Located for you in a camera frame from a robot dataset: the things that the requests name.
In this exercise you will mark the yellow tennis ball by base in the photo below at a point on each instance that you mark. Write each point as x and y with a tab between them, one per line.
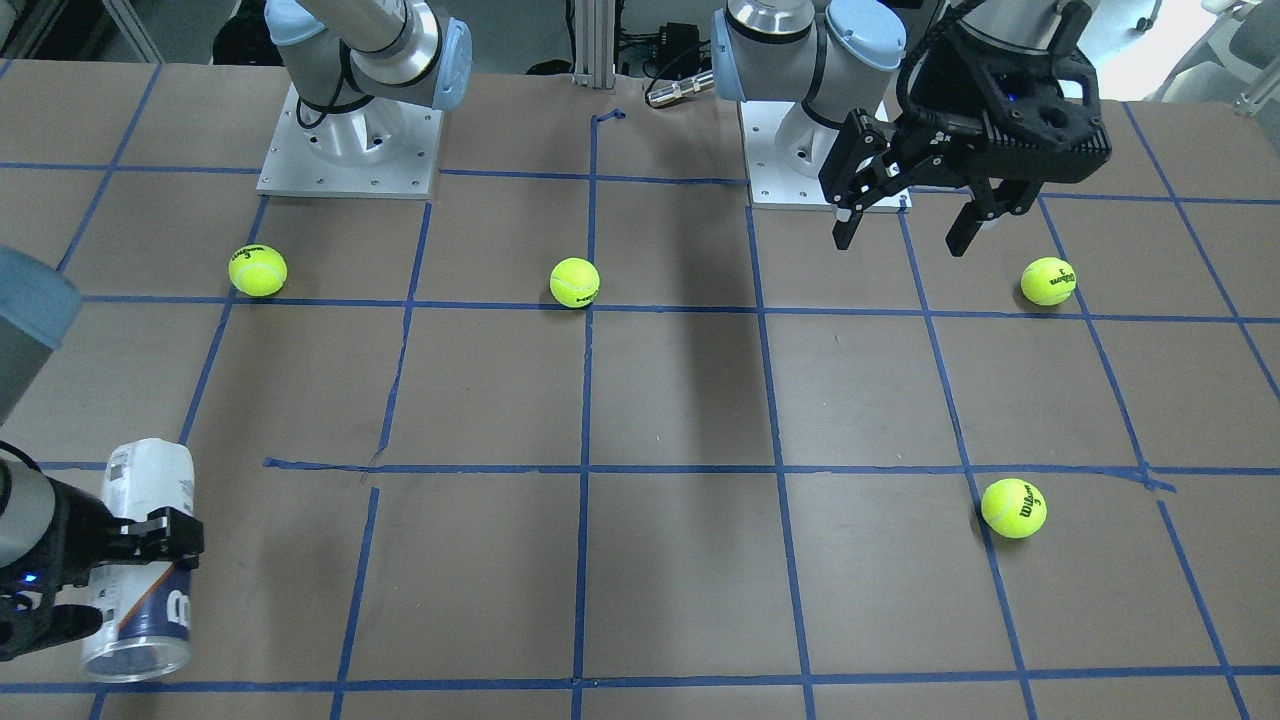
574	282

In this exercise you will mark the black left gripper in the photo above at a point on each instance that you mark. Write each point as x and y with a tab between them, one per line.
958	88

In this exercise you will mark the near yellow tennis ball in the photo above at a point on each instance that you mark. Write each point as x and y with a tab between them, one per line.
257	270

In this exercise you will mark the aluminium frame post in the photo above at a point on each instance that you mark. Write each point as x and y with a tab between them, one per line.
594	41

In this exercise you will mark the far yellow tennis ball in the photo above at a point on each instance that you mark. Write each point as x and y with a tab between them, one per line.
1013	508

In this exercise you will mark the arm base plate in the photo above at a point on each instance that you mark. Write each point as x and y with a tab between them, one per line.
784	150
384	150

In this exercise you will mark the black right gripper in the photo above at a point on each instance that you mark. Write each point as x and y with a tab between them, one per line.
68	540

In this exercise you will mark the middle yellow tennis ball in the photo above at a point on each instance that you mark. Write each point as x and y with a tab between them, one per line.
1048	282

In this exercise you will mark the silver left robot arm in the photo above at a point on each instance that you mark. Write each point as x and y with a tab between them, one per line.
846	55

